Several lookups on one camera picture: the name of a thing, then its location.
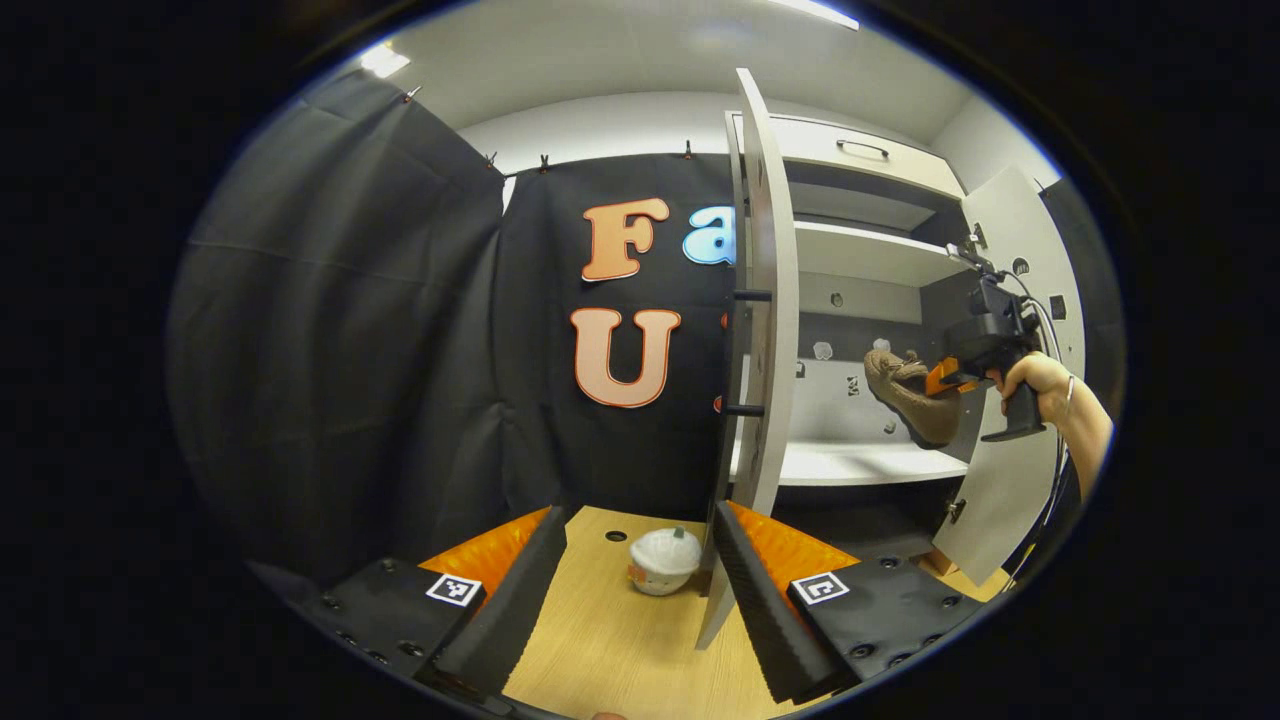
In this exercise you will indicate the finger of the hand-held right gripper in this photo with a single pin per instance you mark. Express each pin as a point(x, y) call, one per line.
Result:
point(945, 378)

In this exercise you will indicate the white shoe cabinet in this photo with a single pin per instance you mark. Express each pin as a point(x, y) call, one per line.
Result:
point(940, 320)

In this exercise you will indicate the ceiling light panel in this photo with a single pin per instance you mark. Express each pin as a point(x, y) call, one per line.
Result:
point(384, 60)
point(815, 12)

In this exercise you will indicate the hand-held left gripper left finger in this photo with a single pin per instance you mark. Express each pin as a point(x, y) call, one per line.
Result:
point(520, 610)

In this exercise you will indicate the white cabinet shelf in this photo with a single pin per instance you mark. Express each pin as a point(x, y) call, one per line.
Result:
point(860, 462)
point(870, 250)

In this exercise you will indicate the black backdrop cloth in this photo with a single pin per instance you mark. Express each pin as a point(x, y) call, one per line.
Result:
point(640, 460)
point(340, 330)
point(1095, 300)

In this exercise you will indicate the white cabinet door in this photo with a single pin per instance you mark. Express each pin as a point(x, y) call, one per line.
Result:
point(775, 300)
point(1000, 500)

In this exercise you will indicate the brown fuzzy shoe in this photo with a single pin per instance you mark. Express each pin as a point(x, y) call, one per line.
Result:
point(915, 400)

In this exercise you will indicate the white lidded bowl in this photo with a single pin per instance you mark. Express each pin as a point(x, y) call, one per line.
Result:
point(665, 560)

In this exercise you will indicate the white cabinet drawer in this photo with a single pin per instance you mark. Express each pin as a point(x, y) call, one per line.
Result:
point(800, 140)

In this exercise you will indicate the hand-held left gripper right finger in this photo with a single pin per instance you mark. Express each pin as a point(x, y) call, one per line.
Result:
point(760, 610)

